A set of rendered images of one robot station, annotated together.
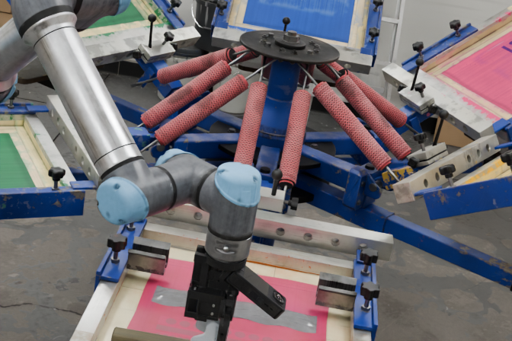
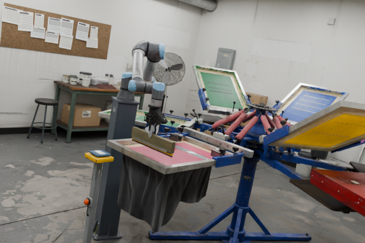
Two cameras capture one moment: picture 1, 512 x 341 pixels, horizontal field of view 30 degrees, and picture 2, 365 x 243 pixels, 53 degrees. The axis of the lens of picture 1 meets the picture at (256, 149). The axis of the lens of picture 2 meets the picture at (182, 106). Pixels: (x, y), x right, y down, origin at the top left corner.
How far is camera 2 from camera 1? 1.70 m
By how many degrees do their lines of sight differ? 41
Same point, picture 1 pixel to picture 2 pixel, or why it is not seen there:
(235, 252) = (154, 102)
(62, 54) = (134, 57)
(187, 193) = (149, 89)
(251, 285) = (157, 113)
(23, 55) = (146, 71)
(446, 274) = not seen: outside the picture
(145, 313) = not seen: hidden behind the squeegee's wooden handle
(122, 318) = not seen: hidden behind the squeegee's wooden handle
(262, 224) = (216, 140)
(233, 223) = (153, 94)
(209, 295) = (148, 115)
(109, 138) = (134, 72)
